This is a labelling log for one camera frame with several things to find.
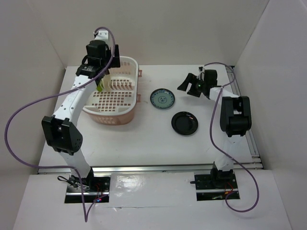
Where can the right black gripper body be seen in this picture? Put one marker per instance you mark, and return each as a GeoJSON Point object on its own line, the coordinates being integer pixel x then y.
{"type": "Point", "coordinates": [200, 84]}

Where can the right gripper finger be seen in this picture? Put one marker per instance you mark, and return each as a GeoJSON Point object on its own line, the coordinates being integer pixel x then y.
{"type": "Point", "coordinates": [190, 79]}
{"type": "Point", "coordinates": [192, 91]}

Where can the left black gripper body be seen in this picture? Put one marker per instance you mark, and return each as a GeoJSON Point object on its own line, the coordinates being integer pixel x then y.
{"type": "Point", "coordinates": [106, 60]}

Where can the lime green plate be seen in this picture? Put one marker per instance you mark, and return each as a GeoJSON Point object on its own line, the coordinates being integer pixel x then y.
{"type": "Point", "coordinates": [100, 87]}

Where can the blue patterned plate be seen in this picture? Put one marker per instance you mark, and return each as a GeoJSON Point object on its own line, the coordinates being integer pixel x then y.
{"type": "Point", "coordinates": [162, 99]}

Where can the cream plate with black patch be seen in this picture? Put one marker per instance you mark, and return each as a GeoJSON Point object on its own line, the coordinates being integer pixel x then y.
{"type": "Point", "coordinates": [105, 81]}

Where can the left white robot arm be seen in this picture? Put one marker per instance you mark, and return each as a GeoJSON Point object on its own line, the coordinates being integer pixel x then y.
{"type": "Point", "coordinates": [60, 129]}

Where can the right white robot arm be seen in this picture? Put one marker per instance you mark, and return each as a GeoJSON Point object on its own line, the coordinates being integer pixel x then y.
{"type": "Point", "coordinates": [235, 121]}

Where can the white pink dish rack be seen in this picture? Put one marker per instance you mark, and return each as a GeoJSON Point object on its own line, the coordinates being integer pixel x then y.
{"type": "Point", "coordinates": [116, 106]}

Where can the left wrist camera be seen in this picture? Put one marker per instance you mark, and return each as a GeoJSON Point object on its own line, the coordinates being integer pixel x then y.
{"type": "Point", "coordinates": [102, 35]}

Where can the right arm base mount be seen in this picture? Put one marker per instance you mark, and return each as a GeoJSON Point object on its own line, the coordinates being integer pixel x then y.
{"type": "Point", "coordinates": [209, 190]}

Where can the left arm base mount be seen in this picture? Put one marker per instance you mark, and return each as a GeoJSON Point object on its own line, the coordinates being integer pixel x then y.
{"type": "Point", "coordinates": [98, 189]}

